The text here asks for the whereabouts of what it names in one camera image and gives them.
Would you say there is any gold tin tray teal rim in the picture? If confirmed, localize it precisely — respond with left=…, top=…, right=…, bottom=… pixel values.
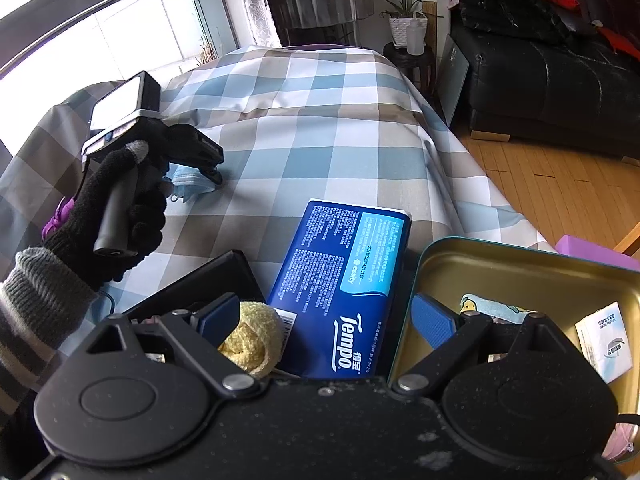
left=387, top=236, right=640, bottom=396

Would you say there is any leaning glass pane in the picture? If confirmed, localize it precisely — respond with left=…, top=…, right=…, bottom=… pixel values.
left=437, top=34, right=471, bottom=126

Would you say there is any light blue printed pouch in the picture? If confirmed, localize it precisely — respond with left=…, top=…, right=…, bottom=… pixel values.
left=460, top=294, right=534, bottom=324

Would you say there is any white tissue packet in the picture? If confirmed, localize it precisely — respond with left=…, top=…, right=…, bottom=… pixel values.
left=575, top=301, right=634, bottom=385

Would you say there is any blue face mask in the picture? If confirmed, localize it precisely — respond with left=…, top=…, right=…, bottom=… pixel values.
left=162, top=162, right=218, bottom=204

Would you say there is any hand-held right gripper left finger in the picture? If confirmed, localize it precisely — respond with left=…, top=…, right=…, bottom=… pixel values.
left=82, top=294, right=258, bottom=396

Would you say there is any round table with cloth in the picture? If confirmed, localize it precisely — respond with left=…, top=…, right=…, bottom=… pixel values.
left=262, top=0, right=388, bottom=46

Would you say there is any pink cloth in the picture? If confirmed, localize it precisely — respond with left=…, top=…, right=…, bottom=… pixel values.
left=604, top=420, right=640, bottom=461

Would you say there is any black leather sofa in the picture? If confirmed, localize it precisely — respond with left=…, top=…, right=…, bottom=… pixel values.
left=450, top=0, right=640, bottom=158

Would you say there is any wooden chair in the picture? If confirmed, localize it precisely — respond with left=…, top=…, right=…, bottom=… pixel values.
left=614, top=217, right=640, bottom=256

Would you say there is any dried reed bundle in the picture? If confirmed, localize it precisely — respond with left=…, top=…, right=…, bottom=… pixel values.
left=197, top=35, right=221, bottom=66

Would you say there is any purple wrist strap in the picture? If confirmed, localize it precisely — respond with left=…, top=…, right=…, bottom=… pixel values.
left=41, top=197, right=76, bottom=239

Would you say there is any person's left forearm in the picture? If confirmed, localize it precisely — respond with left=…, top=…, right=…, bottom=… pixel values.
left=0, top=247, right=101, bottom=441

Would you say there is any yellow towel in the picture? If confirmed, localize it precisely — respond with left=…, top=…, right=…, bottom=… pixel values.
left=217, top=301, right=284, bottom=380

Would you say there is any window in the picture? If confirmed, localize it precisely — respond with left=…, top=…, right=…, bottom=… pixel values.
left=0, top=0, right=241, bottom=156

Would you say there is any person's left hand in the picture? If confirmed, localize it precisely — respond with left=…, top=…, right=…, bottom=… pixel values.
left=42, top=124, right=173, bottom=291

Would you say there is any blue tissue pack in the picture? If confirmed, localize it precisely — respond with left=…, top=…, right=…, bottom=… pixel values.
left=266, top=199, right=413, bottom=380

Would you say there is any potted plant white pot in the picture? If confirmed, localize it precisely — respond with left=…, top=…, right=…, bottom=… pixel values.
left=377, top=0, right=443, bottom=49

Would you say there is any checkered tablecloth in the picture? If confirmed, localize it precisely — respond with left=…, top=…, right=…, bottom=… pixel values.
left=0, top=45, right=558, bottom=361

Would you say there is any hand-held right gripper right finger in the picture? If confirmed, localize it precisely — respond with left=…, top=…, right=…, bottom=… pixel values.
left=391, top=294, right=573, bottom=395

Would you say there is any dark round plant stand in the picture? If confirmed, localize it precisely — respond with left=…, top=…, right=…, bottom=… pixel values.
left=382, top=42, right=436, bottom=96

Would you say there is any black box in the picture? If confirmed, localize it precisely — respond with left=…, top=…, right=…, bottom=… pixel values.
left=122, top=249, right=266, bottom=326

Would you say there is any purple block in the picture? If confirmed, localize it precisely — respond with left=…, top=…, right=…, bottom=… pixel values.
left=555, top=235, right=640, bottom=272

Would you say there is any white plastic bottle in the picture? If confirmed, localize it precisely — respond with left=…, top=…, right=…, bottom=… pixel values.
left=406, top=19, right=426, bottom=56

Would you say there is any patterned white curtain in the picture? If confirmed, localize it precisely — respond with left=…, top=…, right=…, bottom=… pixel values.
left=235, top=0, right=281, bottom=48

